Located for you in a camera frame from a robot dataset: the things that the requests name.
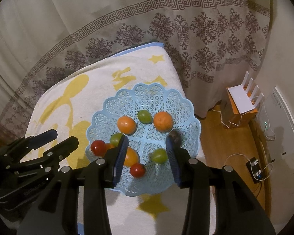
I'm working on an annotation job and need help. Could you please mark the orange cardboard box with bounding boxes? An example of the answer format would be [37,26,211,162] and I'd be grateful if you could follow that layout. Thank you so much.
[220,88,258,128]

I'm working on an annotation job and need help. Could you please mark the dark brown passion fruit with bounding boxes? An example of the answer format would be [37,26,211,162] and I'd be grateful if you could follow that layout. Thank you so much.
[168,129,181,147]

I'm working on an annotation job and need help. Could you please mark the white wifi router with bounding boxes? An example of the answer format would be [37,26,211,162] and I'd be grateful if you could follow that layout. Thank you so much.
[228,71,264,114]

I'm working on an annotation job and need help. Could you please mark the black power strip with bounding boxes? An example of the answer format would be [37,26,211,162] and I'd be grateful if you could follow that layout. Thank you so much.
[246,157,263,184]

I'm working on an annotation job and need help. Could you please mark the orange tomato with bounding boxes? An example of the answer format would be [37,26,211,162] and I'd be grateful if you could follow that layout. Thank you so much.
[117,116,136,135]

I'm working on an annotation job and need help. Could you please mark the large orange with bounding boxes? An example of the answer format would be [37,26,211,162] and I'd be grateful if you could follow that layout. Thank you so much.
[104,143,115,156]

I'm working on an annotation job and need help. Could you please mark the yellow green tomato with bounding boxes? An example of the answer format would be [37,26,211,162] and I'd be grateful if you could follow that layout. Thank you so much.
[137,110,152,124]

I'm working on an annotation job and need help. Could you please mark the blue plastic lattice basket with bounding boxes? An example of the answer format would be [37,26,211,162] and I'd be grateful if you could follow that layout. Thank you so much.
[86,83,201,196]

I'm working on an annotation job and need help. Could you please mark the small orange mandarin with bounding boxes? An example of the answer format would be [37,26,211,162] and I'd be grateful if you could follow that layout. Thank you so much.
[153,111,174,133]

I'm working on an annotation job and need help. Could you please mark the white cable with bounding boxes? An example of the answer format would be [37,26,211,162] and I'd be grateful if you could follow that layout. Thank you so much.
[222,153,274,182]

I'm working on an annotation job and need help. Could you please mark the small green tomato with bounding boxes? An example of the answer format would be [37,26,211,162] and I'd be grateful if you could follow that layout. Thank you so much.
[151,148,168,164]

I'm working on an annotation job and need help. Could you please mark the white yellow cartoon towel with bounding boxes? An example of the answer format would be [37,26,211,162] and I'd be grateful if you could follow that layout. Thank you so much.
[25,42,205,234]

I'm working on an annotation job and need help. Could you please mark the small red tomato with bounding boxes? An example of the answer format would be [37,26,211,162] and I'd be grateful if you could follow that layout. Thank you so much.
[130,163,146,178]

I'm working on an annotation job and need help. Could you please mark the patterned beige curtain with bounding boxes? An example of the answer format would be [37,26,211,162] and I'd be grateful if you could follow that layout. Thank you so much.
[0,0,270,138]

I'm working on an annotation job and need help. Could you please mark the red cherry tomato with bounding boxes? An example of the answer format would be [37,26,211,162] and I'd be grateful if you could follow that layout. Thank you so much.
[90,139,107,157]

